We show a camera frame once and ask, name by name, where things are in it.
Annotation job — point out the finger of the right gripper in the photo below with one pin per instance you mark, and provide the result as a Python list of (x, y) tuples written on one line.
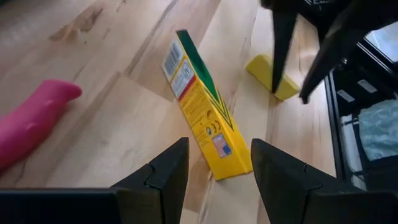
[(283, 46), (339, 46)]

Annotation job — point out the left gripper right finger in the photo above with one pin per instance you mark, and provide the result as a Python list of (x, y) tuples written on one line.
[(289, 193)]

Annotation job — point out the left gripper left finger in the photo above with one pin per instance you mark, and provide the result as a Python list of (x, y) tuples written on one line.
[(164, 186)]

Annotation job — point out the Crayola crayon box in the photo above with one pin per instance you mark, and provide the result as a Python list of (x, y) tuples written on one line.
[(202, 109)]

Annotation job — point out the yellow eraser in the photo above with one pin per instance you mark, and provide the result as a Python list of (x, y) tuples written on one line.
[(259, 70)]

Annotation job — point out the black drawer cabinet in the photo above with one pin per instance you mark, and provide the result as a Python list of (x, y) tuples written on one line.
[(382, 93)]

